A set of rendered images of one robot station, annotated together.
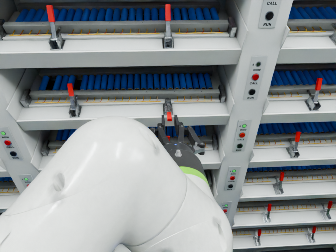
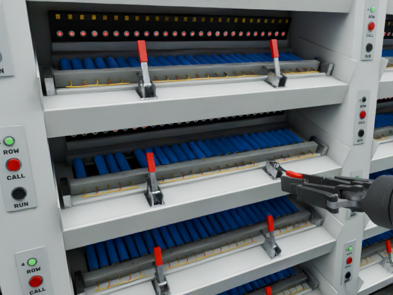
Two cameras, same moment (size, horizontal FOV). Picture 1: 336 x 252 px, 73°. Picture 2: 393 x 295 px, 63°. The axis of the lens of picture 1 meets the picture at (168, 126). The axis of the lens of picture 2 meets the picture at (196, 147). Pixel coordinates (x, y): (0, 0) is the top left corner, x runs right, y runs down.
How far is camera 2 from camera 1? 41 cm
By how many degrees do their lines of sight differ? 28
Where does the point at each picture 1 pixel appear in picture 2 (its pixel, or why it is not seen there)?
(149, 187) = not seen: outside the picture
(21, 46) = (92, 98)
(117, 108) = (209, 183)
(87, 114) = (173, 198)
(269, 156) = not seen: hidden behind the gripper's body
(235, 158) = (350, 227)
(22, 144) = (62, 277)
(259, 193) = (372, 278)
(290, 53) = (385, 85)
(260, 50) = (364, 83)
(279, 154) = not seen: hidden behind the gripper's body
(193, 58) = (304, 98)
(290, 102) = (383, 145)
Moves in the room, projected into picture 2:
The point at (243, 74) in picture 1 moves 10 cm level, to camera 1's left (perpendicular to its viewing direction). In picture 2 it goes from (351, 113) to (316, 117)
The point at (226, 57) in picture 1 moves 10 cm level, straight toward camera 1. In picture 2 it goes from (334, 95) to (363, 99)
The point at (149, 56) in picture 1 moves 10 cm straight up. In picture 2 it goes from (262, 98) to (262, 43)
